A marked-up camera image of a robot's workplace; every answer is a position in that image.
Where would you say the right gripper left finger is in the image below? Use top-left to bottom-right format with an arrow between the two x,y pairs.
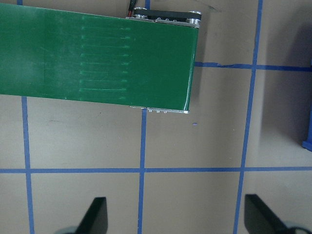
77,197 -> 108,234

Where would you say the blue plastic bin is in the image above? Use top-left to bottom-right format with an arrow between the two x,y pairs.
302,139 -> 312,150

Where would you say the red black wire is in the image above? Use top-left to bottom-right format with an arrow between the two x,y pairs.
127,0 -> 137,18

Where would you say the green conveyor belt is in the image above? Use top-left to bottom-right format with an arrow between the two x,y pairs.
0,3 -> 201,113

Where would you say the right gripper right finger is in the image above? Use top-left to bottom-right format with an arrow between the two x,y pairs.
244,194 -> 289,234

